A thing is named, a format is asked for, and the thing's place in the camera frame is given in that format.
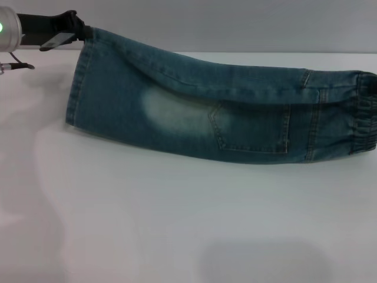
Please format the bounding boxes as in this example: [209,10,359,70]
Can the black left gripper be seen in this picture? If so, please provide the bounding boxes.
[16,9,94,52]

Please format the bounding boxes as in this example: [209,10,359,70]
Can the black cable with silver connector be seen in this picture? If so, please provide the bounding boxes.
[0,51,36,75]

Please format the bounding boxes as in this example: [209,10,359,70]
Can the blue denim shorts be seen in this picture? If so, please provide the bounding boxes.
[65,25,377,165]

